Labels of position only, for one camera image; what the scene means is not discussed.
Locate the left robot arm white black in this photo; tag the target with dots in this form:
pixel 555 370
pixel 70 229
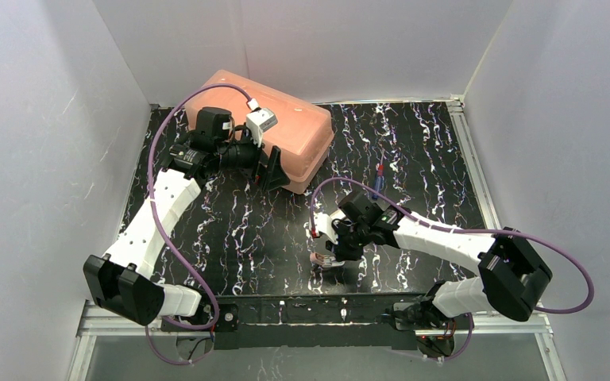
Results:
pixel 120 279

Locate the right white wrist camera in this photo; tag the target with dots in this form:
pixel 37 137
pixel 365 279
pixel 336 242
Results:
pixel 323 226

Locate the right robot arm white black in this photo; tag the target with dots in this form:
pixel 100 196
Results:
pixel 509 275

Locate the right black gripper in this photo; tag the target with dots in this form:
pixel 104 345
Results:
pixel 337 251

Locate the pink mini stapler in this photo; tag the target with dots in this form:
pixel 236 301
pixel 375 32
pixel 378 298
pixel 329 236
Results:
pixel 325 261

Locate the blue red pen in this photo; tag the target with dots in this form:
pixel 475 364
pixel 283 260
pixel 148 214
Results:
pixel 378 182

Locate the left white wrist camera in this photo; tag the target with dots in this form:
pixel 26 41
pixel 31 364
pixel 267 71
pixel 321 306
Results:
pixel 258 120

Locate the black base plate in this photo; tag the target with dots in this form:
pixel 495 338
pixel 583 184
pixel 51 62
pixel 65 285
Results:
pixel 393 320

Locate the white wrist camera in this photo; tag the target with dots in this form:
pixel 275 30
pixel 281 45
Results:
pixel 323 226
pixel 258 120

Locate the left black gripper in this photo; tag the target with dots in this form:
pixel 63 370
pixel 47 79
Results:
pixel 262 164

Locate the pink translucent plastic box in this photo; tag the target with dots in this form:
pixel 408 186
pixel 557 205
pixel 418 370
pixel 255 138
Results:
pixel 303 131

